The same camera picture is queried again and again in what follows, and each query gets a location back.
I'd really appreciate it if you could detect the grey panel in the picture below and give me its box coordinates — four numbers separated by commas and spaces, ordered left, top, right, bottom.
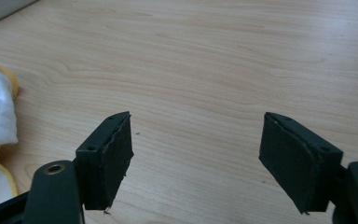
0, 0, 40, 31

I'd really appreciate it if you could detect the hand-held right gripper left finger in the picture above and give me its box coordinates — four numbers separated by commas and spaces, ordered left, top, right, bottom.
75, 111, 135, 216

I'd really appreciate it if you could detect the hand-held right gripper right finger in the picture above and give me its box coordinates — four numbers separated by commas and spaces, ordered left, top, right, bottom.
258, 111, 345, 216

